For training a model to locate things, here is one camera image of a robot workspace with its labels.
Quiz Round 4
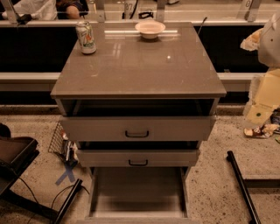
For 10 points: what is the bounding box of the grey drawer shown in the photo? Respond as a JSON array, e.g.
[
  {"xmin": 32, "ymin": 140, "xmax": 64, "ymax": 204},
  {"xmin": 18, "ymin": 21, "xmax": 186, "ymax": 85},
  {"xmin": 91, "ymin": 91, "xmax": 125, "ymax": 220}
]
[
  {"xmin": 60, "ymin": 116, "xmax": 215, "ymax": 142},
  {"xmin": 77, "ymin": 150, "xmax": 200, "ymax": 167},
  {"xmin": 76, "ymin": 167, "xmax": 200, "ymax": 224}
]

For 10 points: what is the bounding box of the blue snack wrapper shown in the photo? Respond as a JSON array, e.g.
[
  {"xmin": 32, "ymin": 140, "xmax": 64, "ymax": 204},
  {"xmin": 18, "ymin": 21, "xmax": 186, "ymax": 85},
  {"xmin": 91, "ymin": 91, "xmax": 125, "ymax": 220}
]
[{"xmin": 270, "ymin": 108, "xmax": 280, "ymax": 124}]

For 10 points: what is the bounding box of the brown snack bag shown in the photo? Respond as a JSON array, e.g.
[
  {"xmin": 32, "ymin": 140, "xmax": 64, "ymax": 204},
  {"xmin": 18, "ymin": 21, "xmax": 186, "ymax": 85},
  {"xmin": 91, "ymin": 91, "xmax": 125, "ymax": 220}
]
[{"xmin": 243, "ymin": 124, "xmax": 279, "ymax": 138}]

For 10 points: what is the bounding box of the white bowl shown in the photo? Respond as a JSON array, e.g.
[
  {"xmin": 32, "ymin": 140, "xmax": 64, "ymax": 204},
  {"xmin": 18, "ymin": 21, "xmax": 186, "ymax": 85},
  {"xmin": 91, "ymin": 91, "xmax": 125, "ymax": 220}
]
[{"xmin": 135, "ymin": 20, "xmax": 165, "ymax": 39}]

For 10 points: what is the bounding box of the black floor cable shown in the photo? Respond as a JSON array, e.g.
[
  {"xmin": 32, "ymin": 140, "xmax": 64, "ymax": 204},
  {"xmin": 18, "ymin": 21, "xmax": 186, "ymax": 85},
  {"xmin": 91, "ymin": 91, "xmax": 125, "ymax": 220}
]
[{"xmin": 17, "ymin": 176, "xmax": 90, "ymax": 224}]

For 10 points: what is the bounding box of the person in white shirt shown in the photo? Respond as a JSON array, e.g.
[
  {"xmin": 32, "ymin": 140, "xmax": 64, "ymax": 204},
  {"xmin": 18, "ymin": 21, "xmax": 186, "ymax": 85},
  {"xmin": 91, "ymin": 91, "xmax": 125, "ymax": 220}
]
[{"xmin": 11, "ymin": 0, "xmax": 88, "ymax": 20}]

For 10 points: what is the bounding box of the grey middle drawer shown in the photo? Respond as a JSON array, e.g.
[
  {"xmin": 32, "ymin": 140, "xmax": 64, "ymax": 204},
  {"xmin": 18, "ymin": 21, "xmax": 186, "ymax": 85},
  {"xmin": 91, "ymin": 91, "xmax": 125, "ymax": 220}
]
[{"xmin": 77, "ymin": 150, "xmax": 200, "ymax": 167}]

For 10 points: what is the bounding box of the grey drawer cabinet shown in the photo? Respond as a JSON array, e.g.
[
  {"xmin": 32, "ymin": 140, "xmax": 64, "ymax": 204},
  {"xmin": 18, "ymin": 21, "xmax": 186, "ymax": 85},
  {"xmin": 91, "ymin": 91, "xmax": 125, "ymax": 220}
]
[{"xmin": 50, "ymin": 21, "xmax": 228, "ymax": 224}]

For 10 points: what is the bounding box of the grey bottom drawer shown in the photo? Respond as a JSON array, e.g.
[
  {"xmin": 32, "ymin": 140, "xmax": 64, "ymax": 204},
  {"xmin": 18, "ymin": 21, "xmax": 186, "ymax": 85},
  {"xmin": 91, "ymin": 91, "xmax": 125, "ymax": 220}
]
[{"xmin": 76, "ymin": 167, "xmax": 200, "ymax": 224}]

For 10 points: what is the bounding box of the wire mesh basket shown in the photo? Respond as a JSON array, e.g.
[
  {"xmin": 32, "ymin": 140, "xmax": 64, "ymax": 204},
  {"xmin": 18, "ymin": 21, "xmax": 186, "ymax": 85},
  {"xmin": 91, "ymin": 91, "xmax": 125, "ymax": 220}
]
[{"xmin": 48, "ymin": 122, "xmax": 78, "ymax": 165}]

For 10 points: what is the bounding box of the grey top drawer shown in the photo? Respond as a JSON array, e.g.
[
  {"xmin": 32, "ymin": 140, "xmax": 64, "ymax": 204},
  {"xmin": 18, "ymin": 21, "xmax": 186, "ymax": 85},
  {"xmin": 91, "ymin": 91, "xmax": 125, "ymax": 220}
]
[{"xmin": 60, "ymin": 116, "xmax": 215, "ymax": 142}]

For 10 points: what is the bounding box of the metal railing frame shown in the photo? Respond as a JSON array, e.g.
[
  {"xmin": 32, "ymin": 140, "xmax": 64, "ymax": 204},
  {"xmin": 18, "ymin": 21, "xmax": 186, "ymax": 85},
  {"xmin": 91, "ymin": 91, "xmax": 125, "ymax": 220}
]
[{"xmin": 0, "ymin": 0, "xmax": 280, "ymax": 27}]

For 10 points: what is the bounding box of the green white soda can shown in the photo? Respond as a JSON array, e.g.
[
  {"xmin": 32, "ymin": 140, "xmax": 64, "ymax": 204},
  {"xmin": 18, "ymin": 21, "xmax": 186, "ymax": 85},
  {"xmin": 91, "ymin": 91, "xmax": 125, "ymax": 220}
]
[{"xmin": 75, "ymin": 21, "xmax": 96, "ymax": 54}]

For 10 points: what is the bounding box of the black metal bar right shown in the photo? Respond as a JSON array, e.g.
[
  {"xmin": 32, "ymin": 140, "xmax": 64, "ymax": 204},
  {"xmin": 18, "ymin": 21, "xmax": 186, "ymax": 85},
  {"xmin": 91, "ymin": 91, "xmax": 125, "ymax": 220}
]
[{"xmin": 226, "ymin": 150, "xmax": 280, "ymax": 224}]

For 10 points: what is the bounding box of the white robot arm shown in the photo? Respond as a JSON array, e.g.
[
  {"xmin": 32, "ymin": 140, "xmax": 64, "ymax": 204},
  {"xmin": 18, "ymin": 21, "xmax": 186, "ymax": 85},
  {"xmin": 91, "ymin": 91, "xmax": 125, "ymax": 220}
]
[{"xmin": 240, "ymin": 11, "xmax": 280, "ymax": 125}]

